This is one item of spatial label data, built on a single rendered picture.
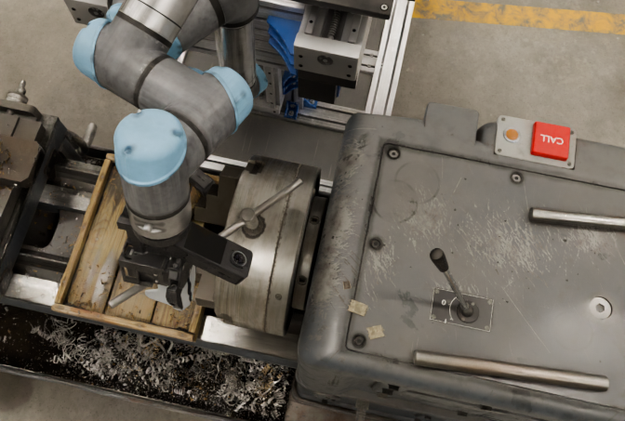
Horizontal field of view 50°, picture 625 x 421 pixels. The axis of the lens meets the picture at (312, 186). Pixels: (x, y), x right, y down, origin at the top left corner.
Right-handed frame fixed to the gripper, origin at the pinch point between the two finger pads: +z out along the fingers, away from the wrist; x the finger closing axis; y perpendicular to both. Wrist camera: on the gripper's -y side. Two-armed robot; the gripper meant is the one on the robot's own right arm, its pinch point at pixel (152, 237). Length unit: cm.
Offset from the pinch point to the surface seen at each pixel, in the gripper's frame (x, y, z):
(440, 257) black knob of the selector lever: 32, -48, 2
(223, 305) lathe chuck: 7.4, -17.5, 10.7
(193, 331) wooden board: -17.3, -9.2, 12.8
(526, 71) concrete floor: -108, -91, -125
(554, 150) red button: 19, -66, -24
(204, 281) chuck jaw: 3.6, -12.4, 6.6
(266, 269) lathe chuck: 13.8, -23.7, 4.6
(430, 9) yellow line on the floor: -108, -50, -145
